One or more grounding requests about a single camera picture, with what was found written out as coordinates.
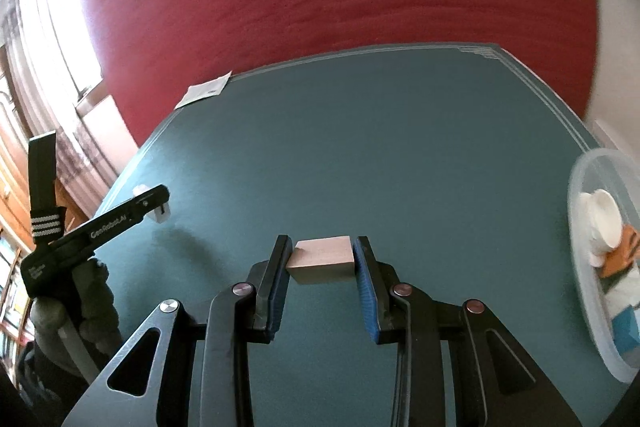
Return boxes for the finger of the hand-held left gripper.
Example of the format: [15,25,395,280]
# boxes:
[131,186,171,220]

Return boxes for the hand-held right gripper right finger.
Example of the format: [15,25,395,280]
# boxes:
[352,234,583,427]

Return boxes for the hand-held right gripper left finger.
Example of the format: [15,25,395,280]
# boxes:
[62,234,293,427]

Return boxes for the small white block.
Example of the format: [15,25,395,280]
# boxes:
[133,184,172,226]

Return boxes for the beige wooden block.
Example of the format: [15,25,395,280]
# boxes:
[289,234,356,285]

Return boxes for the clear plastic container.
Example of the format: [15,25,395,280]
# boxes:
[566,148,640,384]

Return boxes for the white cup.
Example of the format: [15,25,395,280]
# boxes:
[575,188,625,268]

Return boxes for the orange striped wooden block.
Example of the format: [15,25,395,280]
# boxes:
[600,227,640,280]

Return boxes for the large white striped triangular block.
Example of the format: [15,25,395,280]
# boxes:
[602,274,640,308]

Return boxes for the blue block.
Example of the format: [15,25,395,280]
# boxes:
[612,307,640,355]

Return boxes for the person's left hand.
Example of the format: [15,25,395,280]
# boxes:
[29,257,123,380]

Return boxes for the bookshelf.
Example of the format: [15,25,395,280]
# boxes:
[0,227,36,343]

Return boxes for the patterned curtain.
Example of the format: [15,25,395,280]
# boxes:
[0,0,121,218]

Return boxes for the white paper card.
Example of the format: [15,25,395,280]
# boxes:
[173,70,233,110]

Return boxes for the bright window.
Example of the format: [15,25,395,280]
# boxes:
[30,0,103,102]

